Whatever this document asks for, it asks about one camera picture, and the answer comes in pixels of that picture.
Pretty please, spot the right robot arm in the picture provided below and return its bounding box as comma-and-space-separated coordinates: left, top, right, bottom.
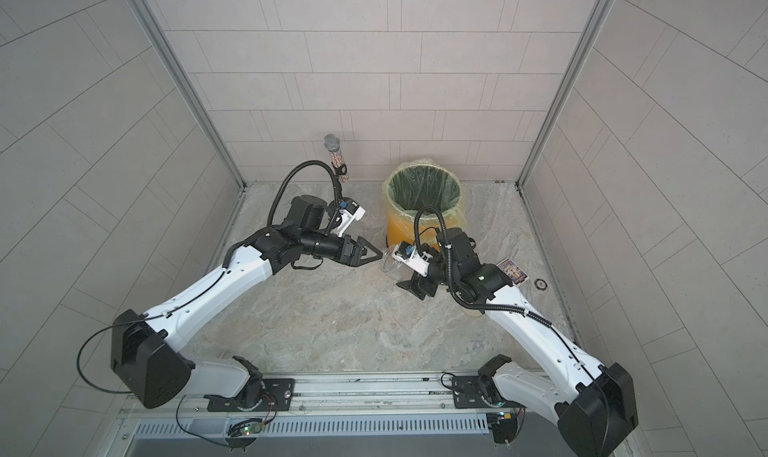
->
392, 205, 639, 456

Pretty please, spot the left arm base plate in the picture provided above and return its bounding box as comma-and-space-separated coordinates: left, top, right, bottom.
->
204, 378, 296, 412

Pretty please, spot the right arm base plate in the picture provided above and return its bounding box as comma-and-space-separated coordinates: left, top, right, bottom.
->
440, 373, 523, 409

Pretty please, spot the orange trash bin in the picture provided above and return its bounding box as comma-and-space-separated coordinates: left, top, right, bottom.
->
383, 164, 464, 251

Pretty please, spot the clear oatmeal jar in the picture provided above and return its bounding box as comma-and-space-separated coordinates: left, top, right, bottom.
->
382, 244, 413, 282

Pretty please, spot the microphone on black stand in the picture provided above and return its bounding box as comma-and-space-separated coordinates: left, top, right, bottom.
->
323, 134, 348, 200

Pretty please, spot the right circuit board module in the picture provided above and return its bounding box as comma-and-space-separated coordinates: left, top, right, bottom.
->
486, 412, 522, 447

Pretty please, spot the left circuit board module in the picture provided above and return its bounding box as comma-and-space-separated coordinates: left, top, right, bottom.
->
225, 418, 264, 452

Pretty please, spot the purple patterned card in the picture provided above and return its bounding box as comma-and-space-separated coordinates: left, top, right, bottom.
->
497, 258, 528, 286

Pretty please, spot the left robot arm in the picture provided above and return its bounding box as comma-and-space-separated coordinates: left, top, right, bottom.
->
107, 160, 382, 411

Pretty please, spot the circuit board module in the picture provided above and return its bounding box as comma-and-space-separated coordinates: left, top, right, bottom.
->
225, 418, 264, 452
486, 412, 522, 447

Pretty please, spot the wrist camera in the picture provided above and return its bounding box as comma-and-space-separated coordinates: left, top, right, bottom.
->
330, 197, 366, 237
393, 242, 433, 277

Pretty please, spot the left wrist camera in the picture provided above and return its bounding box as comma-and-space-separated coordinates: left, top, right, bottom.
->
330, 197, 366, 237

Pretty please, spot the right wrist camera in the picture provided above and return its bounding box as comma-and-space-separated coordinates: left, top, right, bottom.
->
393, 242, 433, 277

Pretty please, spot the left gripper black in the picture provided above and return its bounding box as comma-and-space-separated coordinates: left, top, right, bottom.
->
299, 231, 382, 266

